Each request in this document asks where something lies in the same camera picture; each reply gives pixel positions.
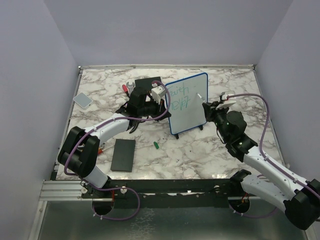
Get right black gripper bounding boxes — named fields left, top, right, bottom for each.
left=204, top=100, right=230, bottom=141

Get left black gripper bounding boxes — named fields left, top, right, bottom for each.
left=138, top=96, right=171, bottom=122

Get blue framed whiteboard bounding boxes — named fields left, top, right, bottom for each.
left=165, top=72, right=209, bottom=139

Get green marker cap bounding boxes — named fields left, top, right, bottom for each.
left=153, top=141, right=160, bottom=150

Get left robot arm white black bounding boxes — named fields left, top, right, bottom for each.
left=57, top=81, right=171, bottom=198

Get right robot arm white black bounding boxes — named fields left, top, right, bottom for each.
left=202, top=101, right=320, bottom=230

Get silver wrench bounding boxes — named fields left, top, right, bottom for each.
left=126, top=82, right=135, bottom=91

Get black rectangular box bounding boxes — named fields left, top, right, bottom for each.
left=110, top=139, right=136, bottom=173

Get white square device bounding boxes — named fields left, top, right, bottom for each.
left=73, top=92, right=93, bottom=110

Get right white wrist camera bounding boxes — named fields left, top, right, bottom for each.
left=216, top=91, right=237, bottom=110

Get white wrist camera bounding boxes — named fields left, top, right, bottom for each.
left=216, top=91, right=237, bottom=110
left=151, top=83, right=167, bottom=105

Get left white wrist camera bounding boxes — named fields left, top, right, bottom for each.
left=151, top=83, right=167, bottom=105

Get black handled pliers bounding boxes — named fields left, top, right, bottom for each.
left=116, top=106, right=142, bottom=134

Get black network switch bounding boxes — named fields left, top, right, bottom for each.
left=134, top=76, right=162, bottom=91

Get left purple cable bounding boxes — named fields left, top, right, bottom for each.
left=64, top=79, right=172, bottom=176

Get red handled screwdriver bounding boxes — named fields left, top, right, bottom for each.
left=122, top=84, right=130, bottom=98

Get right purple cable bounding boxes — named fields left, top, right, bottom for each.
left=226, top=93, right=320, bottom=198

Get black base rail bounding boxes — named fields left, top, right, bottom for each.
left=49, top=171, right=253, bottom=210

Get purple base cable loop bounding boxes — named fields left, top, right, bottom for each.
left=91, top=186, right=142, bottom=222

